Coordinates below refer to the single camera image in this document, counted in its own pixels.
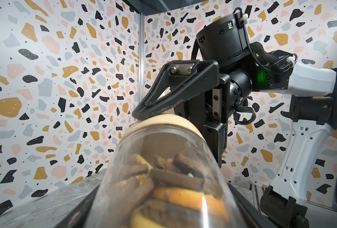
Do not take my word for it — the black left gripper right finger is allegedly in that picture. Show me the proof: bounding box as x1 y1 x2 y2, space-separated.
227 182 276 228

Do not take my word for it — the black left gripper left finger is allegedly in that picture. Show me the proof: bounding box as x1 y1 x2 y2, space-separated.
61 185 100 228

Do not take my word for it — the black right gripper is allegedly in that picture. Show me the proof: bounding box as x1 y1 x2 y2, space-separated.
132 60 253 166

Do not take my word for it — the jar with beige lid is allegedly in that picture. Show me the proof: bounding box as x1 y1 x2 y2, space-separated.
84 114 246 228

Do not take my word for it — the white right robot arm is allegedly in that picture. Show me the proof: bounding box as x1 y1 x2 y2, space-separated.
132 7 337 228

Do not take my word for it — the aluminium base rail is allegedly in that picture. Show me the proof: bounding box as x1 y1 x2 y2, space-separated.
250 184 267 212

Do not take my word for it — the metal corner post right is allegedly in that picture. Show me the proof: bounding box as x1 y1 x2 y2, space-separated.
138 12 145 103

